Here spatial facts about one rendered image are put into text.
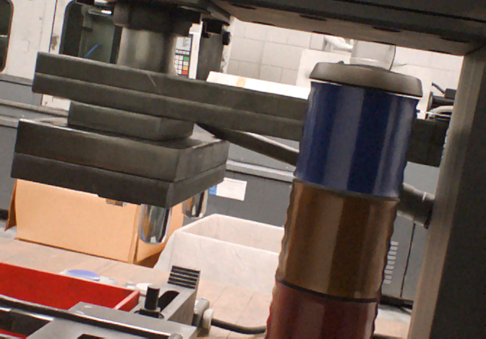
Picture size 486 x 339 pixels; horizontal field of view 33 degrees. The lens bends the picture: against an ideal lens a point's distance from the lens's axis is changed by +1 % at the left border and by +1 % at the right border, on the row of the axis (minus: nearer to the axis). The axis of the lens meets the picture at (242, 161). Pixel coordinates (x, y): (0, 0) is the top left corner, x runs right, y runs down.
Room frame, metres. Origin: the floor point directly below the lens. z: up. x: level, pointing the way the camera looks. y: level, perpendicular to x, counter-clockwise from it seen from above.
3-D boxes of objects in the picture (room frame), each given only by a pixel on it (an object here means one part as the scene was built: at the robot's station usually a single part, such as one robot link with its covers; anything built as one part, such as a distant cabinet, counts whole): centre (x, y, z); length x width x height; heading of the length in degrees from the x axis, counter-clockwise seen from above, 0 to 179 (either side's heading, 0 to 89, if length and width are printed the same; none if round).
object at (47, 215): (3.09, 0.51, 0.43); 0.59 x 0.54 x 0.58; 168
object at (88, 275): (0.93, 0.16, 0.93); 0.04 x 0.04 x 0.02
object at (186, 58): (5.13, 0.47, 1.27); 0.23 x 0.18 x 0.38; 169
